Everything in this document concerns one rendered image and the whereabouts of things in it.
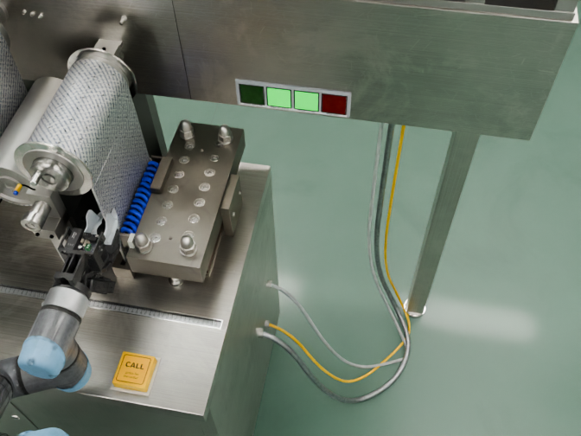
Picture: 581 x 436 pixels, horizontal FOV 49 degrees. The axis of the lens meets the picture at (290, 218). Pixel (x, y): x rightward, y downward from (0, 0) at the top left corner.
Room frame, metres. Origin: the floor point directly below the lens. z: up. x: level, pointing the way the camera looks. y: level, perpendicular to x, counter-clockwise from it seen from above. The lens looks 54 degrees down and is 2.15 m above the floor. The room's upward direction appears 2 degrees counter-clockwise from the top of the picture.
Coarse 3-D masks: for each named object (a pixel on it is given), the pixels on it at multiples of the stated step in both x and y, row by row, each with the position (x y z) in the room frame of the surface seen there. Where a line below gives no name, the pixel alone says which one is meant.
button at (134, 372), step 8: (128, 352) 0.56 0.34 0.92; (120, 360) 0.54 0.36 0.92; (128, 360) 0.54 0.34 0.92; (136, 360) 0.54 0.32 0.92; (144, 360) 0.54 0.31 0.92; (152, 360) 0.54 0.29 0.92; (120, 368) 0.53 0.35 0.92; (128, 368) 0.53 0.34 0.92; (136, 368) 0.53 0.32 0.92; (144, 368) 0.53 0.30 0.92; (152, 368) 0.53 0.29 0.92; (120, 376) 0.51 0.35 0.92; (128, 376) 0.51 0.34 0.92; (136, 376) 0.51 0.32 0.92; (144, 376) 0.51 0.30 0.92; (120, 384) 0.49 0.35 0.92; (128, 384) 0.49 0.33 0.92; (136, 384) 0.49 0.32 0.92; (144, 384) 0.49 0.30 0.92
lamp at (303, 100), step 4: (296, 92) 1.02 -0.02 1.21; (300, 92) 1.01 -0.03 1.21; (296, 96) 1.02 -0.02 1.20; (300, 96) 1.01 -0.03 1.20; (304, 96) 1.01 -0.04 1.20; (308, 96) 1.01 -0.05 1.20; (312, 96) 1.01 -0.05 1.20; (316, 96) 1.01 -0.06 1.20; (296, 100) 1.02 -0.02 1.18; (300, 100) 1.01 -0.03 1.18; (304, 100) 1.01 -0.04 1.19; (308, 100) 1.01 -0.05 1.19; (312, 100) 1.01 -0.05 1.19; (316, 100) 1.01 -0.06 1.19; (296, 104) 1.02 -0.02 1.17; (300, 104) 1.01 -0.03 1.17; (304, 104) 1.01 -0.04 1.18; (308, 104) 1.01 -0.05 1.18; (312, 104) 1.01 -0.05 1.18; (316, 104) 1.01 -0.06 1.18; (300, 108) 1.01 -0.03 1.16; (304, 108) 1.01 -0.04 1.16; (308, 108) 1.01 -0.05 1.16; (312, 108) 1.01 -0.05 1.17; (316, 108) 1.01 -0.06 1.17
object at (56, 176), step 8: (40, 160) 0.77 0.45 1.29; (48, 160) 0.77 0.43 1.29; (32, 168) 0.76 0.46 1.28; (40, 168) 0.76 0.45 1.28; (48, 168) 0.76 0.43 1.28; (56, 168) 0.76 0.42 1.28; (64, 168) 0.77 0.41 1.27; (48, 176) 0.76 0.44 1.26; (56, 176) 0.76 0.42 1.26; (64, 176) 0.75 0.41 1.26; (72, 176) 0.77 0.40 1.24; (40, 184) 0.76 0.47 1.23; (48, 184) 0.76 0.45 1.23; (56, 184) 0.76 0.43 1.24; (64, 184) 0.75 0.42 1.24
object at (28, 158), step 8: (88, 56) 1.03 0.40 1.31; (96, 56) 1.03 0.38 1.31; (112, 64) 1.02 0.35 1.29; (120, 72) 1.01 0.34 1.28; (32, 152) 0.78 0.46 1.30; (40, 152) 0.78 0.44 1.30; (48, 152) 0.77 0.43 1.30; (24, 160) 0.79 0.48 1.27; (32, 160) 0.78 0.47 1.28; (56, 160) 0.77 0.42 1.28; (64, 160) 0.77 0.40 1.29; (72, 168) 0.77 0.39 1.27; (80, 176) 0.77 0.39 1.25; (72, 184) 0.77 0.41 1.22; (80, 184) 0.77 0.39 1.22
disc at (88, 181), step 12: (24, 144) 0.79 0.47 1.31; (36, 144) 0.78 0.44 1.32; (48, 144) 0.78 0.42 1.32; (72, 156) 0.77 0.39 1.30; (24, 168) 0.79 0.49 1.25; (84, 168) 0.77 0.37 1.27; (84, 180) 0.77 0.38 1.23; (60, 192) 0.78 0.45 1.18; (72, 192) 0.78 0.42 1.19; (84, 192) 0.77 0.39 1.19
